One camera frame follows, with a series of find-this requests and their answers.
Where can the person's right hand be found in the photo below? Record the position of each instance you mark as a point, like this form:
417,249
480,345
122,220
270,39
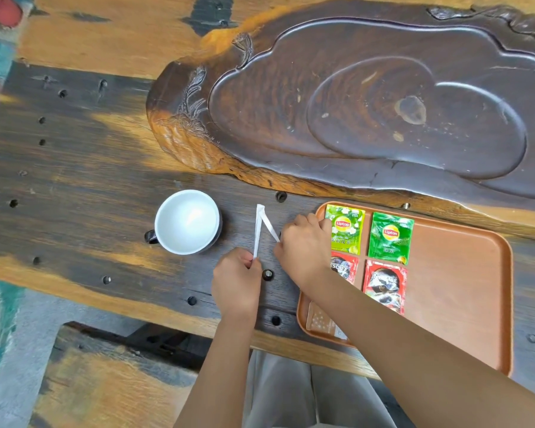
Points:
304,256

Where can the person's left hand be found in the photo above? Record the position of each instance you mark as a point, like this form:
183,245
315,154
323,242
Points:
237,287

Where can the person's right fingers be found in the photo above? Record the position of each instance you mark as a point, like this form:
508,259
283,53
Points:
305,222

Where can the person's left fingers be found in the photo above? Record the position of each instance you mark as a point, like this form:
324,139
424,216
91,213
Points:
236,258

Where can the white paper stick sachet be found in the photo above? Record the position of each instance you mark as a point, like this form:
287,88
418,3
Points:
259,227

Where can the person's left forearm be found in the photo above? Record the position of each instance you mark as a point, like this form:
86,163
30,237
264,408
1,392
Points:
218,374

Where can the person's right forearm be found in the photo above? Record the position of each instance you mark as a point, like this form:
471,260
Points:
405,352

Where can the light green tea packet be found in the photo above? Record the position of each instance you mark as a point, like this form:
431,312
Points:
345,229

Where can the red coffee packet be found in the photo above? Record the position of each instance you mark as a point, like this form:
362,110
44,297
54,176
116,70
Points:
345,267
384,285

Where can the white cup with black outside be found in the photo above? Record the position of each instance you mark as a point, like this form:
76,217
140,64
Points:
187,222

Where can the dark green tea packet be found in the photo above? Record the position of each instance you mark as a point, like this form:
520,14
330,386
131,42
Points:
390,238

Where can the clear dotted packet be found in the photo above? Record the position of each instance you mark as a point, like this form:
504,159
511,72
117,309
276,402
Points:
319,320

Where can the carved dark wooden tea tray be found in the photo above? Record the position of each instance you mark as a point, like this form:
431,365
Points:
374,106

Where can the light grey trousers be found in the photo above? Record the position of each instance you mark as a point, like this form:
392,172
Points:
294,396

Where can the orange plastic tray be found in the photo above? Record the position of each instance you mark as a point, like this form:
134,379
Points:
459,285

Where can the wooden bench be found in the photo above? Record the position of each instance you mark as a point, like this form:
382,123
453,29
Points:
107,383

